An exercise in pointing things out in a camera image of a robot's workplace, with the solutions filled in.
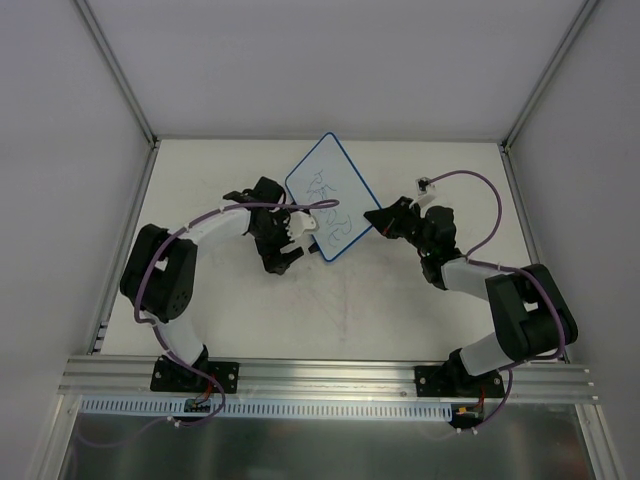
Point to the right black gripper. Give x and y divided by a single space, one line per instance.
405 220

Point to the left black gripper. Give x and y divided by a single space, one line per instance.
279 232

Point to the blue framed whiteboard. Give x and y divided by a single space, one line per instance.
327 172

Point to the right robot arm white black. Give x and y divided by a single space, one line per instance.
530 316

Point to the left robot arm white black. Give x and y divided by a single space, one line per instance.
160 273

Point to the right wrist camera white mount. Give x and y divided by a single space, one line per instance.
426 192

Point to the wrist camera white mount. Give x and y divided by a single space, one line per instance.
426 192
299 224

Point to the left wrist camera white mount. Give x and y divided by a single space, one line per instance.
299 224

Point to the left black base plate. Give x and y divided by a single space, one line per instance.
169 377

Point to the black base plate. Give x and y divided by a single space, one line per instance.
169 377
436 381

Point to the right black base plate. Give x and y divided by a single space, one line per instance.
436 381

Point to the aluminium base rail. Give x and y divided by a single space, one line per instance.
536 382

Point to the white slotted cable duct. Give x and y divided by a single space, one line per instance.
267 408

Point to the right aluminium frame post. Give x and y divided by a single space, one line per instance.
560 53

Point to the aluminium frame post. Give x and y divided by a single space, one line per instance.
106 52
560 53

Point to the left aluminium frame post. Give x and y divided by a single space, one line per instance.
106 52

